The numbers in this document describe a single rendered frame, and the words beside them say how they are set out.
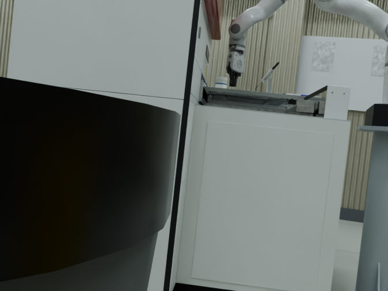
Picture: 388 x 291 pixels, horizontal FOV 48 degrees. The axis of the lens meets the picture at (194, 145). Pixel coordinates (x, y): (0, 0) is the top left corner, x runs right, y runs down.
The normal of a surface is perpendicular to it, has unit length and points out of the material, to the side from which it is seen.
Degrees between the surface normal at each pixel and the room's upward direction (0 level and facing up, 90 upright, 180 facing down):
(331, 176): 90
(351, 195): 90
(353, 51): 90
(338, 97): 90
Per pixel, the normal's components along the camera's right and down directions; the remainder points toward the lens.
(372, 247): -0.64, -0.05
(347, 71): -0.23, 0.00
